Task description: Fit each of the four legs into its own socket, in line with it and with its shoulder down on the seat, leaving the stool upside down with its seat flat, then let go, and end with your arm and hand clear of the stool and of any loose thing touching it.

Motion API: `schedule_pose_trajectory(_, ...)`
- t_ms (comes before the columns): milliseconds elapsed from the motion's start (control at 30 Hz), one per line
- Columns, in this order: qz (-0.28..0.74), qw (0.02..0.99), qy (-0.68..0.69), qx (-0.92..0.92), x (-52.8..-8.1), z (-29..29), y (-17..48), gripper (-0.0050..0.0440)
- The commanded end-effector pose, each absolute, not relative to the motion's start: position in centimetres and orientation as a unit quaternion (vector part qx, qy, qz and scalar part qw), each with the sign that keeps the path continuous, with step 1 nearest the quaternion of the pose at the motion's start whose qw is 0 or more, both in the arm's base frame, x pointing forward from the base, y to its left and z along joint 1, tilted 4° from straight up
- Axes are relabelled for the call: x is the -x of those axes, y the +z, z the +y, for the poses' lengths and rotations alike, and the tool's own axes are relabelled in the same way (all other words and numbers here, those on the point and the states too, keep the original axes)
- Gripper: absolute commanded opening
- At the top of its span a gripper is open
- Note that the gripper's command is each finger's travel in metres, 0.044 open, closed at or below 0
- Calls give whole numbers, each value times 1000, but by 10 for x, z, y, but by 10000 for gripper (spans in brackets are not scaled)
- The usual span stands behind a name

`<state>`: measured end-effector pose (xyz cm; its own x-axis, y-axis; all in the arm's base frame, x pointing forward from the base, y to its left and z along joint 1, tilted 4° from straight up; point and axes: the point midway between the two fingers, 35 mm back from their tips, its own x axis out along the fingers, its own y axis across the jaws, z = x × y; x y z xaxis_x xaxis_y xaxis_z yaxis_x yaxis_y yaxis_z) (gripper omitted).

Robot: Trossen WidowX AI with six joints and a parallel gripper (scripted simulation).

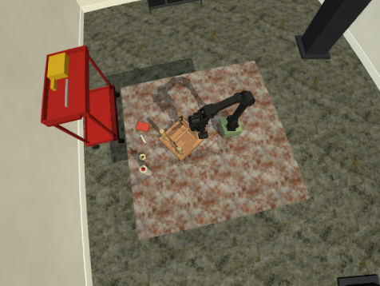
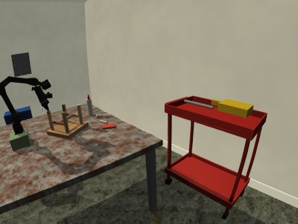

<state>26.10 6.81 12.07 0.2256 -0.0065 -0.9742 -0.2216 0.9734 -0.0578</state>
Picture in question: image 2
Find red flat block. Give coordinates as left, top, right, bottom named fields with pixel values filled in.
left=102, top=123, right=115, bottom=130

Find beige cylinder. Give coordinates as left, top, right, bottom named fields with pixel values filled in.
left=86, top=95, right=93, bottom=116

